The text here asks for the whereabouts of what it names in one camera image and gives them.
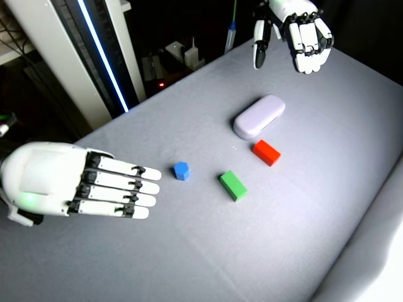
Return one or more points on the white power adapter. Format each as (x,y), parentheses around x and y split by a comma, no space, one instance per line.
(192,58)

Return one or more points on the black device with red light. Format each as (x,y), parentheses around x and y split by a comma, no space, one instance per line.
(161,84)

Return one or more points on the green rectangular block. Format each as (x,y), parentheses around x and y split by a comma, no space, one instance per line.
(233,184)

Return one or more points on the white shelf board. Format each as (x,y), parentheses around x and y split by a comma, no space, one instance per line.
(15,53)

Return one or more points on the lavender glasses case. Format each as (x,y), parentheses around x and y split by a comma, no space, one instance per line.
(258,116)

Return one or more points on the red rectangular block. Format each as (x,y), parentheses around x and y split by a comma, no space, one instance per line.
(266,151)

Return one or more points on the grey table cloth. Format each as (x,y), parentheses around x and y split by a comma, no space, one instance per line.
(189,251)

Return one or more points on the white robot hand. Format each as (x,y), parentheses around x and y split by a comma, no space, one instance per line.
(47,176)
(308,34)

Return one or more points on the white column with blue light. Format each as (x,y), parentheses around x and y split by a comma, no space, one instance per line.
(47,56)

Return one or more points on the grey power strip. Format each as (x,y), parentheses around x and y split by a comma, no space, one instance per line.
(152,67)

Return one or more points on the white plug box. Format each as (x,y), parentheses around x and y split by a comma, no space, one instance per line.
(174,50)

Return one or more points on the blue hexagonal block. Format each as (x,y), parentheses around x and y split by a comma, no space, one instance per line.
(181,170)

